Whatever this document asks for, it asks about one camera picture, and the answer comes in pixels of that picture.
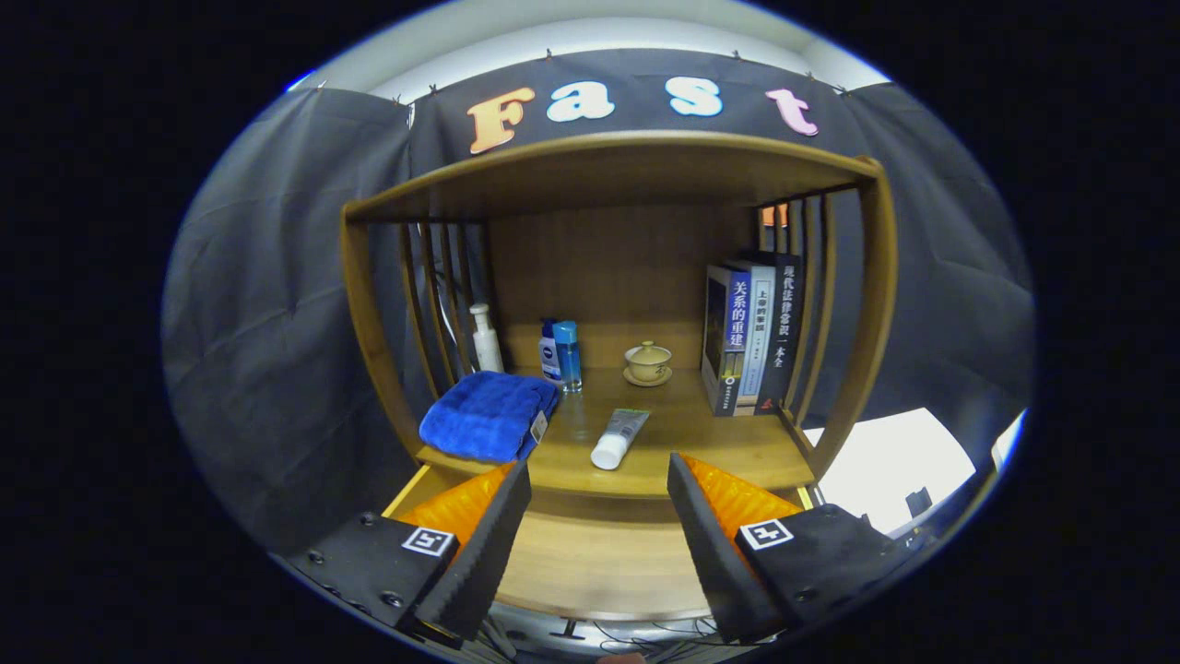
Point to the brown wooden cabinet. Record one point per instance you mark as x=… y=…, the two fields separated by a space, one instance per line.
x=608 y=175

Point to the folded blue towel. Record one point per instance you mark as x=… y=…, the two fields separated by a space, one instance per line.
x=484 y=415

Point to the wooden countertop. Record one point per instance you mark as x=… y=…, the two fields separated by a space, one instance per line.
x=701 y=433

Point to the clear blue bottle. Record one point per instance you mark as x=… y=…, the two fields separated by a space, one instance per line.
x=568 y=355

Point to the book with pale spine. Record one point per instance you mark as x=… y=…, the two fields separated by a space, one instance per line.
x=761 y=332

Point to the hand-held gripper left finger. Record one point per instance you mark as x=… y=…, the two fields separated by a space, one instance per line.
x=484 y=553

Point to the white tube with green end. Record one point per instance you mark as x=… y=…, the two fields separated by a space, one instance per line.
x=616 y=441

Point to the small white and blue bottle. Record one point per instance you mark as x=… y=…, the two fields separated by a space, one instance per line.
x=549 y=355

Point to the white side shelf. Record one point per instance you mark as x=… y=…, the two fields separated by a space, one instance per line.
x=1009 y=443

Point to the white pump bottle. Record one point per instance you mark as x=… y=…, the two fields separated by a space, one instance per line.
x=487 y=350

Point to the beige lidded tea cup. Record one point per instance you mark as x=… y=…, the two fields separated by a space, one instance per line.
x=648 y=362

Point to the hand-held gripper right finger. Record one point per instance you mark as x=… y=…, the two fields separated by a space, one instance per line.
x=717 y=553

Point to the white box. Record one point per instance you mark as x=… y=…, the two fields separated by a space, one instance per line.
x=885 y=461

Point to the book with blue spine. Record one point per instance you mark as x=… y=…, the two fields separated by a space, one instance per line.
x=733 y=341

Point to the black backdrop cloth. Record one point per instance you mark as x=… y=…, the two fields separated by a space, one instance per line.
x=277 y=304

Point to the black bracket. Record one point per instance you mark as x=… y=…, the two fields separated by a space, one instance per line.
x=919 y=503

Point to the book with black spine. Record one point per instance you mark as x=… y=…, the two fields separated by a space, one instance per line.
x=785 y=323

